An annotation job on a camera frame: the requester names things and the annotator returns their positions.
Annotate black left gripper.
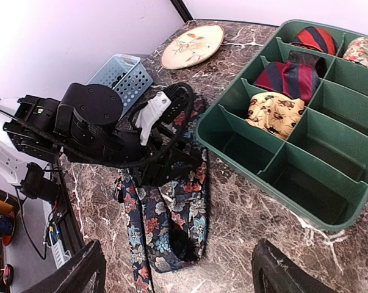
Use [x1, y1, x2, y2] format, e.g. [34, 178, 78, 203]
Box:
[119, 82, 203, 186]

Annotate red navy striped rolled tie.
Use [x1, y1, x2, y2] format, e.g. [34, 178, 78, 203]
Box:
[290, 26, 338, 56]

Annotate white power strip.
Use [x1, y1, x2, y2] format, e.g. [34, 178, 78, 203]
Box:
[0, 98, 27, 186]

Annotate dark floral necktie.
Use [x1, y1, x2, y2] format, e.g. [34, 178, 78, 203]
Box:
[115, 98, 209, 292]

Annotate yellow patterned rolled tie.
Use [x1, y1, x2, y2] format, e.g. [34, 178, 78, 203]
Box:
[246, 92, 305, 140]

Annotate black white patterned tie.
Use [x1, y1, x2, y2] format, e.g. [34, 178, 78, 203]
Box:
[110, 73, 126, 89]

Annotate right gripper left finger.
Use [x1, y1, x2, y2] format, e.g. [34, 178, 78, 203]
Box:
[25, 240, 106, 292]

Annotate round bird-pattern plate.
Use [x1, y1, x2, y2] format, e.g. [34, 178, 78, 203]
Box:
[161, 25, 225, 70]

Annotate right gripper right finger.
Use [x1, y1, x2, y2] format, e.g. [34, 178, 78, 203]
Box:
[251, 239, 334, 293]

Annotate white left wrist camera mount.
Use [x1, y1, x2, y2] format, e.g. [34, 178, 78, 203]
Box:
[135, 91, 171, 147]

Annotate maroon navy striped rolled tie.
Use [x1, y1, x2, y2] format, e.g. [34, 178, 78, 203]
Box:
[253, 62, 320, 104]

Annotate floral cream rolled tie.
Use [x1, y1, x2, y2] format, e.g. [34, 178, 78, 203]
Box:
[342, 37, 368, 68]

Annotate light blue plastic basket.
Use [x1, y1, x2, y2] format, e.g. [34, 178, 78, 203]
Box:
[88, 54, 153, 118]

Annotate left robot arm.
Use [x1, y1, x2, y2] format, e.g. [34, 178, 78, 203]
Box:
[3, 82, 206, 186]

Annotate orange blue spool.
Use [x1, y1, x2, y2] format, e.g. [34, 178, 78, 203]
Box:
[0, 200, 16, 247]

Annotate green compartment organizer tray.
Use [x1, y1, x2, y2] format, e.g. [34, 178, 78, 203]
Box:
[196, 20, 368, 231]

